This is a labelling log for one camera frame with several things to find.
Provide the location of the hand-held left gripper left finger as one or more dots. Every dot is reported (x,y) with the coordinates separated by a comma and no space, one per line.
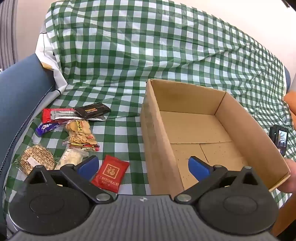
(89,165)

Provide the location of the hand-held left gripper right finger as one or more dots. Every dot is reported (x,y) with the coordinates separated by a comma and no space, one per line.
(198,168)

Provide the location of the small red yellow candy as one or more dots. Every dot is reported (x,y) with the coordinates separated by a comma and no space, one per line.
(81,146)

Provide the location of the clear bag of round crackers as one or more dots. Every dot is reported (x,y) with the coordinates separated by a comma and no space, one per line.
(79,131)

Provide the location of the brown cardboard box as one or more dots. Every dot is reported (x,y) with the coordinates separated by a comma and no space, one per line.
(196,125)

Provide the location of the purple chocolate bar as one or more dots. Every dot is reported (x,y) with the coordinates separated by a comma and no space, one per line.
(45,128)

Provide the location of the silver foil snack stick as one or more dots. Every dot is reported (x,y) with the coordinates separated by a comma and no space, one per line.
(62,114)

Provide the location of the red snack wrapper white label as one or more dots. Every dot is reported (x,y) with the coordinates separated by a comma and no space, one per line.
(46,115)

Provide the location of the person's right hand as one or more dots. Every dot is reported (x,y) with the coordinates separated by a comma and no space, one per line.
(291,180)

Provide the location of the clear packet of white candy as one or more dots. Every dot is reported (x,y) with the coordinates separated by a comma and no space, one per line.
(69,157)

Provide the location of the red square-emblem snack packet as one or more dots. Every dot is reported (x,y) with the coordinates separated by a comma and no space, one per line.
(111,173)

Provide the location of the orange cushion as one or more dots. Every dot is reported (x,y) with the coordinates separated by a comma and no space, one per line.
(291,109)

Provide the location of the round waffle cracker packet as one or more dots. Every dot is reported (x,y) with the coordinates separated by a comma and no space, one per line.
(34,155)

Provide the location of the black snack bar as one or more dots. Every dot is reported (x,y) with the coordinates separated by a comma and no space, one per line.
(92,110)

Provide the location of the blue sofa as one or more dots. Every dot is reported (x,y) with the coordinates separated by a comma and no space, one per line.
(18,92)

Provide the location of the white cloth with black trim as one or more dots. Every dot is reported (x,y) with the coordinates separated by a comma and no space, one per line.
(49,64)

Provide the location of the green checked tablecloth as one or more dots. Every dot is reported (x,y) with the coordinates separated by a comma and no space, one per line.
(138,46)

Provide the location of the grey curtain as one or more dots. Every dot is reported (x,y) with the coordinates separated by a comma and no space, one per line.
(7,34)

